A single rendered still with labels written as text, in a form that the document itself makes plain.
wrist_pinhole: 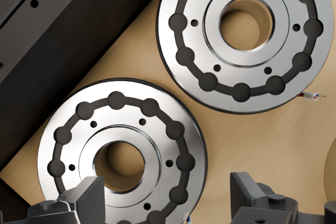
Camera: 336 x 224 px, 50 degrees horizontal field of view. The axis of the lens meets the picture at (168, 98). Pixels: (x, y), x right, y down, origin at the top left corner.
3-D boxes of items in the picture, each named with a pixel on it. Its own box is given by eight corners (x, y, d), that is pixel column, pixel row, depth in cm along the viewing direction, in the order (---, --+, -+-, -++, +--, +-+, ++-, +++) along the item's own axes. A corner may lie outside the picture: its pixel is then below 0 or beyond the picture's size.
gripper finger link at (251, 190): (248, 264, 12) (230, 220, 15) (268, 264, 12) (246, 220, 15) (246, 197, 12) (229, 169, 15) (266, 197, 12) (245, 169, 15)
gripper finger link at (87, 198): (80, 201, 12) (103, 173, 16) (60, 202, 12) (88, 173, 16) (83, 267, 12) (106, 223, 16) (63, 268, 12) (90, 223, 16)
